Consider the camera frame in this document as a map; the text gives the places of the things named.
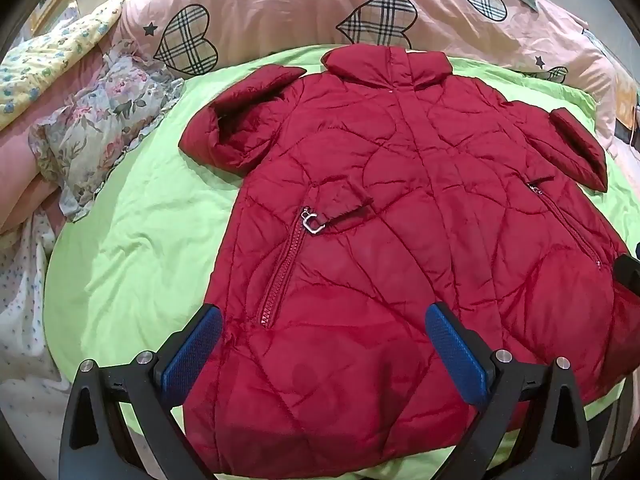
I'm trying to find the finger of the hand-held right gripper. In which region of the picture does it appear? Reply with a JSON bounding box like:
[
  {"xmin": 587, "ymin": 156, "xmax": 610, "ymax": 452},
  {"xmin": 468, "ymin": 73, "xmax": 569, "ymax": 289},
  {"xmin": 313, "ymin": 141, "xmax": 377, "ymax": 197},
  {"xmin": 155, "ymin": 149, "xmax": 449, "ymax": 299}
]
[{"xmin": 614, "ymin": 254, "xmax": 640, "ymax": 292}]

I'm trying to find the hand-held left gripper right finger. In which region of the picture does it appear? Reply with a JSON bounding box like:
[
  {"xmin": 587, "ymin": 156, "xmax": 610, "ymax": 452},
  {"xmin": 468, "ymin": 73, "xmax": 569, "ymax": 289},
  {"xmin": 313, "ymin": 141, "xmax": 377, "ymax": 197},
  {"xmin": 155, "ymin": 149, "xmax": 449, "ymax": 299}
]
[{"xmin": 424, "ymin": 303, "xmax": 607, "ymax": 480}]

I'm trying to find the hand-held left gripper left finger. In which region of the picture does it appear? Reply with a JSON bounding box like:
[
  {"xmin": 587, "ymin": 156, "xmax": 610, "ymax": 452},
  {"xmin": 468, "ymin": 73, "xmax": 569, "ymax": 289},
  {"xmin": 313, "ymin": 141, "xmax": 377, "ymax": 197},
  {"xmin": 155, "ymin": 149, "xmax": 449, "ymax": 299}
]
[{"xmin": 59, "ymin": 304, "xmax": 224, "ymax": 480}]

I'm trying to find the red quilted jacket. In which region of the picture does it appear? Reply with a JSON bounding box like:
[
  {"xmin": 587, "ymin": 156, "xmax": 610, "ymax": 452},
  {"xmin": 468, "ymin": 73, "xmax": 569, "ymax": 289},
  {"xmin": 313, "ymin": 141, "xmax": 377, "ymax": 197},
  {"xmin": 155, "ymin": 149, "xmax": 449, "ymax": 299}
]
[{"xmin": 178, "ymin": 45, "xmax": 632, "ymax": 476}]

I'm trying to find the green bed blanket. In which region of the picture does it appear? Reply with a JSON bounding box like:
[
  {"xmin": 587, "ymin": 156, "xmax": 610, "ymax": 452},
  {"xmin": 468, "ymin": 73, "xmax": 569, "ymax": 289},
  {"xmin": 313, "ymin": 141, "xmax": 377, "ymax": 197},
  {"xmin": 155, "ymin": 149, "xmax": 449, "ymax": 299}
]
[{"xmin": 42, "ymin": 42, "xmax": 640, "ymax": 480}]

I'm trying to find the white dotted bed sheet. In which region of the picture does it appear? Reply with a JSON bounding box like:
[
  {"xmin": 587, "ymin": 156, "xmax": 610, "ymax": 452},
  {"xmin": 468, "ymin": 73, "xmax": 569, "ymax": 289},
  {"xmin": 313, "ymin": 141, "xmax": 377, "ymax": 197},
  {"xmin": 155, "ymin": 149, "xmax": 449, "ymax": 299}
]
[{"xmin": 0, "ymin": 210, "xmax": 81, "ymax": 461}]

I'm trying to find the floral ruffled pillow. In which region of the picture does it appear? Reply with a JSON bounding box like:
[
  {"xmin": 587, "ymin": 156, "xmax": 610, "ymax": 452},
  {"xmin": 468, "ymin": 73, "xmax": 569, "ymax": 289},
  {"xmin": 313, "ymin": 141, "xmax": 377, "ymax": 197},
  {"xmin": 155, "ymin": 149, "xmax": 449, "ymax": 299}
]
[{"xmin": 29, "ymin": 40, "xmax": 186, "ymax": 223}]

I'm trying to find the pink pillow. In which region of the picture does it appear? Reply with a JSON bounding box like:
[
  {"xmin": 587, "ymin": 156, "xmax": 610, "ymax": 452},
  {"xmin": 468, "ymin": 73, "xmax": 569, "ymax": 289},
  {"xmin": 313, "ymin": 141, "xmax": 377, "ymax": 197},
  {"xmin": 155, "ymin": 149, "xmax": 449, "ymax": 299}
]
[{"xmin": 0, "ymin": 50, "xmax": 68, "ymax": 236}]

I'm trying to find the yellow floral quilt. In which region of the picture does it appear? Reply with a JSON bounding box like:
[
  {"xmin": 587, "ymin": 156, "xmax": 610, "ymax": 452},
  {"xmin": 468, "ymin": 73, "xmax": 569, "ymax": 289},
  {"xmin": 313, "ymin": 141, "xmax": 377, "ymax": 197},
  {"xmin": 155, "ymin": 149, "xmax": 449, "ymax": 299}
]
[{"xmin": 0, "ymin": 0, "xmax": 136, "ymax": 131}]

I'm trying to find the pink duvet with plaid hearts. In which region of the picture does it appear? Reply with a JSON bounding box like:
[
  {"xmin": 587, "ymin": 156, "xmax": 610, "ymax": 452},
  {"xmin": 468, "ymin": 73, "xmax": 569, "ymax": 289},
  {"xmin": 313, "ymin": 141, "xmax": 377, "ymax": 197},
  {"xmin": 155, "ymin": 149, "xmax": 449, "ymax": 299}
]
[{"xmin": 107, "ymin": 0, "xmax": 640, "ymax": 161}]

